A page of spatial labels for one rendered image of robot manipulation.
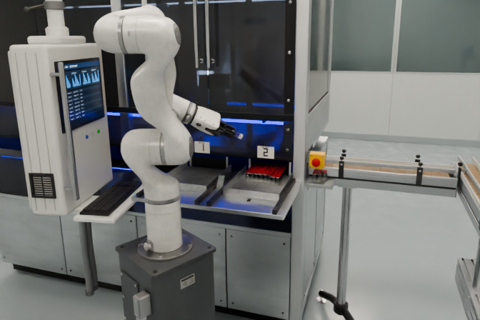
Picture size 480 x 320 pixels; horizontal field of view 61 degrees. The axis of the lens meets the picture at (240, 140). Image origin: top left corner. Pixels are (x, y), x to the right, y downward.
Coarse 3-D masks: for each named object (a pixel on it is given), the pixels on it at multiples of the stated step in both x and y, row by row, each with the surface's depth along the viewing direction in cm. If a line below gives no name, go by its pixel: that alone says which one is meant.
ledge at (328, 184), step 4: (308, 180) 203; (328, 180) 203; (332, 180) 203; (308, 184) 199; (312, 184) 198; (316, 184) 197; (320, 184) 197; (324, 184) 197; (328, 184) 197; (332, 184) 197; (320, 188) 197; (324, 188) 197; (328, 188) 196; (332, 188) 196
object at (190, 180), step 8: (176, 168) 214; (184, 168) 223; (192, 168) 223; (200, 168) 223; (208, 168) 223; (176, 176) 209; (184, 176) 209; (192, 176) 209; (200, 176) 209; (208, 176) 209; (216, 176) 199; (184, 184) 190; (192, 184) 189; (200, 184) 198; (208, 184) 189
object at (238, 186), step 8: (240, 176) 207; (288, 176) 208; (232, 184) 196; (240, 184) 197; (248, 184) 197; (256, 184) 197; (264, 184) 197; (280, 184) 197; (224, 192) 185; (232, 192) 183; (240, 192) 182; (248, 192) 181; (256, 192) 180; (264, 192) 178; (272, 192) 187; (280, 192) 178; (272, 200) 178
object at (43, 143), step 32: (32, 64) 167; (64, 64) 178; (96, 64) 206; (32, 96) 170; (96, 96) 207; (32, 128) 174; (64, 128) 179; (96, 128) 209; (32, 160) 177; (64, 160) 180; (96, 160) 209; (32, 192) 181; (64, 192) 181
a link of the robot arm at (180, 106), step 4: (176, 96) 151; (172, 100) 149; (176, 100) 150; (180, 100) 151; (184, 100) 152; (172, 104) 148; (176, 104) 149; (180, 104) 150; (184, 104) 151; (188, 104) 151; (172, 108) 148; (176, 108) 149; (180, 108) 150; (184, 108) 150; (176, 112) 149; (180, 112) 150; (184, 112) 150; (180, 116) 151; (180, 120) 152
